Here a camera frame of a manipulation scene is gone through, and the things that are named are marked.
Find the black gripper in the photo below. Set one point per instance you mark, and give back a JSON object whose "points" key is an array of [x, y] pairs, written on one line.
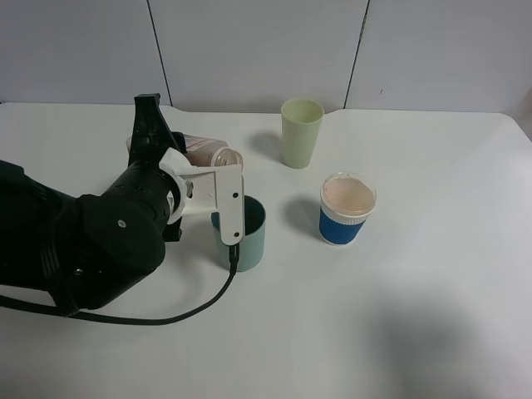
{"points": [[143, 182]]}

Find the clear drink bottle pink label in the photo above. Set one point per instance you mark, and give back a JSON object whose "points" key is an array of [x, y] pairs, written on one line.
{"points": [[206, 152]]}

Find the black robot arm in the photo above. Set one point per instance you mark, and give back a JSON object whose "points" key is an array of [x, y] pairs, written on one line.
{"points": [[86, 251]]}

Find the teal green plastic cup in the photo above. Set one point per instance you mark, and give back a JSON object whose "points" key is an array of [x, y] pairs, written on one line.
{"points": [[251, 247]]}

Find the light green plastic cup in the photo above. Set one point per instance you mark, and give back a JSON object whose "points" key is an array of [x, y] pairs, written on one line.
{"points": [[301, 122]]}

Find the blue sleeved paper cup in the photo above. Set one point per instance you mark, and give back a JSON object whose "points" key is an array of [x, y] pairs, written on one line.
{"points": [[346, 202]]}

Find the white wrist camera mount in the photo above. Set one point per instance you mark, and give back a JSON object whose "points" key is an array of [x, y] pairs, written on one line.
{"points": [[205, 190]]}

